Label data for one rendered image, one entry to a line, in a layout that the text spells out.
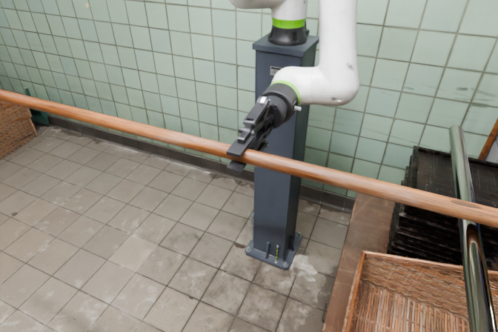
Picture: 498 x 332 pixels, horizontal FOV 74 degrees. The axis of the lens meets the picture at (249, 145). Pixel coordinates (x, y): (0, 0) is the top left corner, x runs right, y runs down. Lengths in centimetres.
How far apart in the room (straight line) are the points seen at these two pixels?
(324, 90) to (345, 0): 22
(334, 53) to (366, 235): 77
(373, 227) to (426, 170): 33
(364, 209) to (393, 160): 62
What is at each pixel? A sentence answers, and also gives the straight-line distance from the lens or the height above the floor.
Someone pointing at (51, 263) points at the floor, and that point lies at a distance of 226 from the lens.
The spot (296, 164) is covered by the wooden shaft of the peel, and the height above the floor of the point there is 121.
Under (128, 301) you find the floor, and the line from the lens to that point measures 194.
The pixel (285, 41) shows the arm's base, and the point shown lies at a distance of 128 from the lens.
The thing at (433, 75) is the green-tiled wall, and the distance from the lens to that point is 184.
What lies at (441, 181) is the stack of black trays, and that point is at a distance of 123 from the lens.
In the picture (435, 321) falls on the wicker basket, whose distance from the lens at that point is 126.
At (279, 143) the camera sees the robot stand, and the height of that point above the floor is 78.
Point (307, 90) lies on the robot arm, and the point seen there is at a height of 122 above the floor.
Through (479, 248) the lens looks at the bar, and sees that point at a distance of 63.
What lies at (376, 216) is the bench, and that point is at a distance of 149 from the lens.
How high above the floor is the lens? 159
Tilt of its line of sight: 34 degrees down
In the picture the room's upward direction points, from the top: straight up
